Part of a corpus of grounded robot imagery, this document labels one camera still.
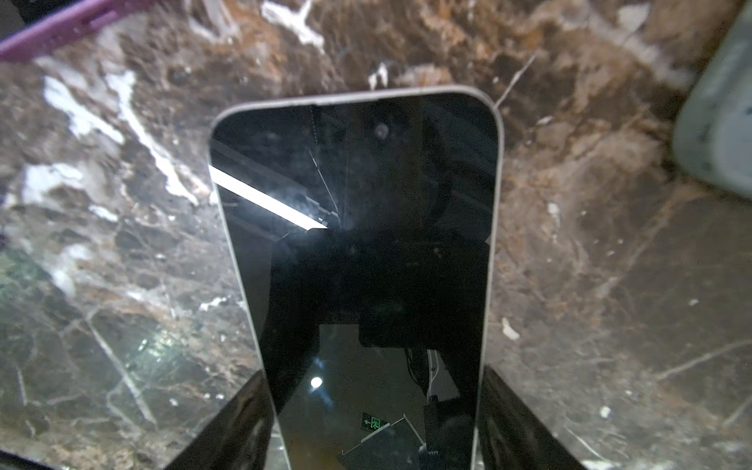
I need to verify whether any light blue phone right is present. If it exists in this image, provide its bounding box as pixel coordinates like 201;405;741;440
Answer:
672;1;751;199

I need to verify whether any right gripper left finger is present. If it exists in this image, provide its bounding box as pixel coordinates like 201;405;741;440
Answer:
166;371;274;470

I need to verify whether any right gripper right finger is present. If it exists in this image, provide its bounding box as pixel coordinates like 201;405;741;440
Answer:
478;365;585;470

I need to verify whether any black phone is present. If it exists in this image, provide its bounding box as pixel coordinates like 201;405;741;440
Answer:
209;85;503;469

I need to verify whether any purple phone case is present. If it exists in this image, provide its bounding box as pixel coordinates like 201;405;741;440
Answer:
1;0;152;63

